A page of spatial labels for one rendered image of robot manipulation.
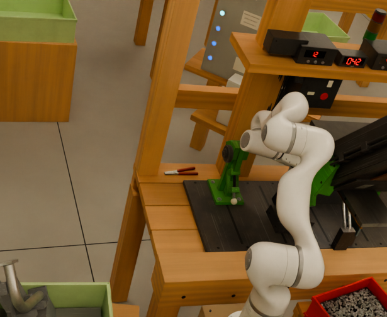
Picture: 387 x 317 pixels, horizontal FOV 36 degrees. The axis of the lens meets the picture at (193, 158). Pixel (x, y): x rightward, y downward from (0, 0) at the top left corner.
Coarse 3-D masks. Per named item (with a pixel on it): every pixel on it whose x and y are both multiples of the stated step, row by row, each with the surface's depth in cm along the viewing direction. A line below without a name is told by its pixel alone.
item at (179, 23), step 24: (192, 0) 211; (288, 0) 220; (312, 0) 223; (168, 24) 218; (192, 24) 217; (264, 24) 230; (288, 24) 227; (168, 48) 222; (264, 48) 232; (168, 72) 228; (168, 96) 235; (240, 96) 250; (264, 96) 247; (144, 120) 249; (168, 120) 243; (240, 120) 252; (144, 144) 248; (144, 168) 257; (240, 168) 270
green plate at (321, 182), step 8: (328, 168) 233; (336, 168) 229; (320, 176) 236; (328, 176) 232; (312, 184) 239; (320, 184) 235; (328, 184) 236; (312, 192) 238; (320, 192) 238; (328, 192) 240
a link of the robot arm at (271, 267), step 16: (256, 256) 169; (272, 256) 168; (288, 256) 169; (256, 272) 169; (272, 272) 168; (288, 272) 168; (256, 288) 172; (272, 288) 178; (256, 304) 180; (272, 304) 177; (288, 304) 182
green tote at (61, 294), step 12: (24, 288) 192; (48, 288) 194; (60, 288) 195; (72, 288) 197; (84, 288) 198; (96, 288) 199; (108, 288) 198; (60, 300) 199; (72, 300) 200; (84, 300) 202; (96, 300) 203; (108, 300) 194; (108, 312) 191
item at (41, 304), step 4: (24, 296) 187; (28, 296) 187; (44, 300) 190; (36, 304) 187; (40, 304) 187; (44, 304) 187; (32, 308) 187; (36, 308) 187; (40, 308) 187; (16, 312) 177; (28, 312) 177; (32, 312) 177; (36, 312) 179; (16, 316) 177; (20, 316) 177; (24, 316) 177; (28, 316) 177; (32, 316) 177
